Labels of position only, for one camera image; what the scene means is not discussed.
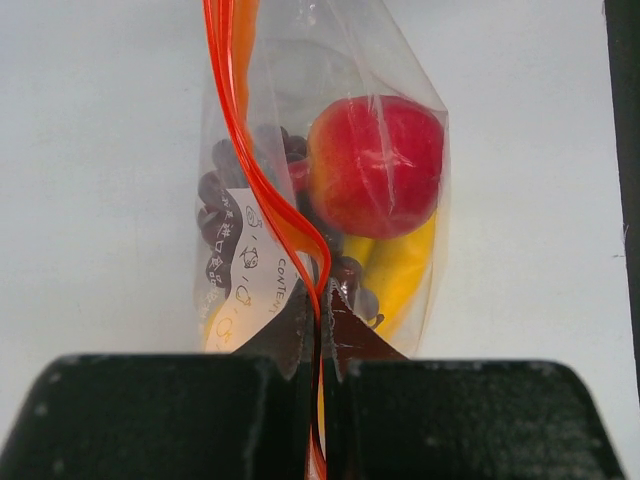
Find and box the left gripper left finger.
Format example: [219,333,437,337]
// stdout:
[1,287,312,479]

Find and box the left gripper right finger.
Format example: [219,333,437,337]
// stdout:
[322,288,624,479]

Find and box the yellow toy banana bunch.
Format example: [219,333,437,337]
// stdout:
[199,206,437,355]

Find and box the red toy apple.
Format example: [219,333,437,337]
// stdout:
[288,95,445,240]

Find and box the purple toy grape bunch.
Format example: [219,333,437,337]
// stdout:
[196,124,386,326]

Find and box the clear orange zip bag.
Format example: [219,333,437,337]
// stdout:
[194,1,450,479]

